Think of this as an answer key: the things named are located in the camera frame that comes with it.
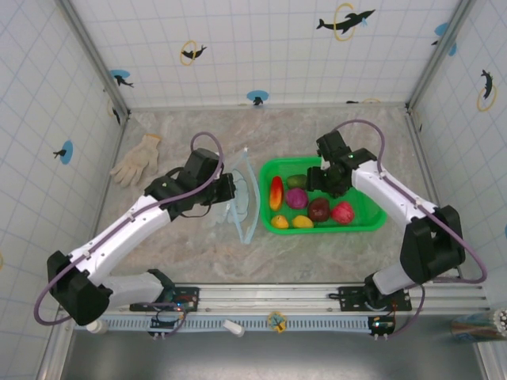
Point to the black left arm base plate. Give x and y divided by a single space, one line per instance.
190 295

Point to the pink red round fruit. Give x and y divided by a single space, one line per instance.
343 213

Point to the small white plastic bottle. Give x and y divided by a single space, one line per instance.
233 327

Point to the white knitted work glove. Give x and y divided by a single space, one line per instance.
136 162

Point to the blue circle shark sticker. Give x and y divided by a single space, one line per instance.
65 152
257 97
120 77

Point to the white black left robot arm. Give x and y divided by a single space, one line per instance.
119 229

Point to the shiny tube of sticks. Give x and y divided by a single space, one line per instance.
479 326

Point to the dark red round fruit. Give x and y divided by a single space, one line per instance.
319 210

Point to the round tree sticker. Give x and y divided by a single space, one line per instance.
277 321

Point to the purple round fruit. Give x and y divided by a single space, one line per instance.
296 198

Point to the aluminium mounting rail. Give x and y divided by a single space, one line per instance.
269 295

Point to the long red yellow mango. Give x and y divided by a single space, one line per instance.
276 193

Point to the yellow lemon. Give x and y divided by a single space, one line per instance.
302 222

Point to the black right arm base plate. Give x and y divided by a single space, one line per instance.
350 297

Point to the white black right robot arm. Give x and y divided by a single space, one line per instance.
392 194

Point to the aluminium frame post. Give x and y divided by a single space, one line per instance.
93 53
439 55

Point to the green avocado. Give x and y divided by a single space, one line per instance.
296 181

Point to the white cylinder cap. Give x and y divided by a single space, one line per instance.
96 327

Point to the clear blue-edged zip-top bag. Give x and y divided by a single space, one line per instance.
247 198

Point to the green plastic basket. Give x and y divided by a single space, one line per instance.
368 213

